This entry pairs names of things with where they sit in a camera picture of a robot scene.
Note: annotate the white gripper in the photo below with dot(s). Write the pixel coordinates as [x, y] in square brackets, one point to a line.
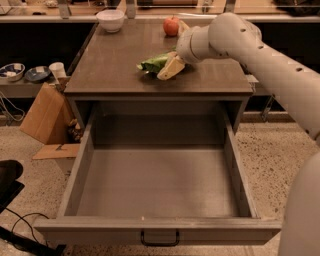
[185, 48]

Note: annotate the green rice chip bag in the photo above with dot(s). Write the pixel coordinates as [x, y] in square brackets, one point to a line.
[156, 63]

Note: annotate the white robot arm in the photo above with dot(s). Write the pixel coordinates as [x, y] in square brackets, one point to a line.
[295, 87]

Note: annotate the grey drawer cabinet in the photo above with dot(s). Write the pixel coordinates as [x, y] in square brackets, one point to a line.
[108, 70]

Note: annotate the open grey top drawer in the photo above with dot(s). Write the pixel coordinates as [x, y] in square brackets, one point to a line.
[158, 167]

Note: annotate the red apple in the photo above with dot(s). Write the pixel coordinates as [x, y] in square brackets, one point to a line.
[171, 26]

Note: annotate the white bowl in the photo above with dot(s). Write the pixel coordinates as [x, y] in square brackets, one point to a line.
[111, 20]

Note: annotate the white cup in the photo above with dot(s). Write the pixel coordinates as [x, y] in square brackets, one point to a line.
[58, 70]

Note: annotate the dark blue bowl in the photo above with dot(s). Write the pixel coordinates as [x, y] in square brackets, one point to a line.
[37, 74]

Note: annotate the brown cardboard box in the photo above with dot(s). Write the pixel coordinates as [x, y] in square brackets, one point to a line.
[47, 121]

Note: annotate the grey low shelf left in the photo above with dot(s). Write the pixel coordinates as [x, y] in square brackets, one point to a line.
[19, 89]

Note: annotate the blue patterned bowl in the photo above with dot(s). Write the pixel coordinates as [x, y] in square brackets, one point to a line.
[12, 72]

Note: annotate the black chair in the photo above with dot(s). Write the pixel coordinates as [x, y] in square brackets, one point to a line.
[10, 187]

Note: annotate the black drawer handle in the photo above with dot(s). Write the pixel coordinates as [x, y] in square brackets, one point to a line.
[160, 238]

